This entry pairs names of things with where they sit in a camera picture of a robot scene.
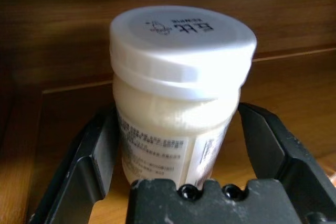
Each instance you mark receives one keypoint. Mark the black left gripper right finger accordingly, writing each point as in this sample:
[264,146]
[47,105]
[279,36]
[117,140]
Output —
[283,153]

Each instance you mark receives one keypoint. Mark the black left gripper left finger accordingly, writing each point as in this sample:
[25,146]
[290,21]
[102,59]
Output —
[86,161]

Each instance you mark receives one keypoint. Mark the white plastic bottle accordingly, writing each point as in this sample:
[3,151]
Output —
[168,77]

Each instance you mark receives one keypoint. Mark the brown wooden cabinet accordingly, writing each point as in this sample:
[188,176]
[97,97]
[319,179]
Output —
[52,11]

